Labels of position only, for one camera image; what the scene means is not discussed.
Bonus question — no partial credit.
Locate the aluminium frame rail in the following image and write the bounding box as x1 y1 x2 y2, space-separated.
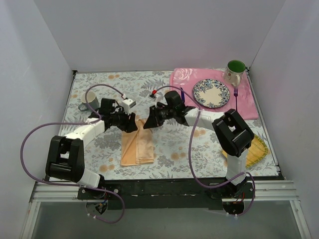
31 179 299 202

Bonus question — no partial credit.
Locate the pink floral placemat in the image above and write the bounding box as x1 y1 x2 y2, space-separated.
170 68 258 120

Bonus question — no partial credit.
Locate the purple cable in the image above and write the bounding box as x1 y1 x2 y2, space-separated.
153 86 256 218
20 84 126 224

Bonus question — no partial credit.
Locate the orange satin napkin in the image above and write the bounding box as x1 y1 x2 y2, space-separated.
121 119 155 166

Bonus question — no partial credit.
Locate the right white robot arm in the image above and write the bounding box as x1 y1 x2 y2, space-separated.
144 91 254 198

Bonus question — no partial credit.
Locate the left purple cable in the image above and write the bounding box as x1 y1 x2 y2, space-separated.
20 84 126 224

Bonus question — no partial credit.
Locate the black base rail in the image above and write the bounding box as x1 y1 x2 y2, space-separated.
77 178 253 210

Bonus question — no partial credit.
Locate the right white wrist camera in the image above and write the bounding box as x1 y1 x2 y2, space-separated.
149 90 163 107

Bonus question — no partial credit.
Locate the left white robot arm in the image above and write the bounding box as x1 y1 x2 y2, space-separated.
45 98 138 199

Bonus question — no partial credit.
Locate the yellow bamboo mat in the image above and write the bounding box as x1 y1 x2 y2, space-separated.
221 135 269 168

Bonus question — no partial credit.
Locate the floral mug green inside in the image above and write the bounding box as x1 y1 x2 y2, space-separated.
223 60 246 87

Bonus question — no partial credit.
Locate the purple fork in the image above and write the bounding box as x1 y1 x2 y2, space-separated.
234 87 238 110

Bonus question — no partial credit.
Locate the grey mug white inside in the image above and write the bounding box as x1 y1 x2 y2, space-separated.
78 91 100 112

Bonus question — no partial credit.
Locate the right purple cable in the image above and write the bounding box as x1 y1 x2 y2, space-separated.
153 86 256 218

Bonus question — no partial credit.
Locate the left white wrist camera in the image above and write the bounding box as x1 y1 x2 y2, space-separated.
120 98 136 115

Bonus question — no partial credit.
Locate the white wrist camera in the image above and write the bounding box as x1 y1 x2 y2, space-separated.
149 90 163 107
120 98 136 115

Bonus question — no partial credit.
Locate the blue floral plate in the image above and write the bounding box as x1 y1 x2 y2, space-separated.
192 79 230 109

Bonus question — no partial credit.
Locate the purple knife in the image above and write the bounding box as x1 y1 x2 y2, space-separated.
180 87 185 103

